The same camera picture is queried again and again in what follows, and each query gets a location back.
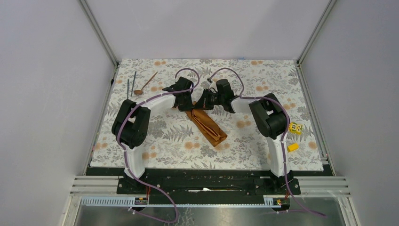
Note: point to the orange cloth napkin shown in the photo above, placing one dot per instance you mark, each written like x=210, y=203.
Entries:
x=207, y=126

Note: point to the left aluminium frame post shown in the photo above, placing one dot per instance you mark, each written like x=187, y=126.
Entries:
x=98, y=31

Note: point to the dark teal chopstick right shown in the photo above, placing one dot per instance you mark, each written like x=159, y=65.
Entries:
x=133, y=83

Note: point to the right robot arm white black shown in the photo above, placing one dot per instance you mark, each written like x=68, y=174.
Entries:
x=270, y=118

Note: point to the yellow numbered die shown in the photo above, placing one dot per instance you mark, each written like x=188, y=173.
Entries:
x=295, y=128

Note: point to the brown wooden spoon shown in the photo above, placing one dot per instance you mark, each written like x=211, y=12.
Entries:
x=138, y=92

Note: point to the yellow cube block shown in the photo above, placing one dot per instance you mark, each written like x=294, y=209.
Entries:
x=292, y=147

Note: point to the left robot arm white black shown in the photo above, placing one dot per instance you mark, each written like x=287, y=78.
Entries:
x=132, y=121

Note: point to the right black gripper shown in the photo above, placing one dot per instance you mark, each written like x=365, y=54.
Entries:
x=203, y=102

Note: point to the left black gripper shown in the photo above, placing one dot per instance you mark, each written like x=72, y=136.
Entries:
x=188, y=107

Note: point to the floral patterned table mat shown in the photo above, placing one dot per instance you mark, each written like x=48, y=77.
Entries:
x=174, y=141

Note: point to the right aluminium frame post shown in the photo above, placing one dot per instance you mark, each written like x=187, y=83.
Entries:
x=330, y=6

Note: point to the aluminium frame post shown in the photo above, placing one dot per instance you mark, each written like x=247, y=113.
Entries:
x=330, y=6
x=98, y=31

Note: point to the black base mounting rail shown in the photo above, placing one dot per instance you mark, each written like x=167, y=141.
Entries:
x=213, y=187

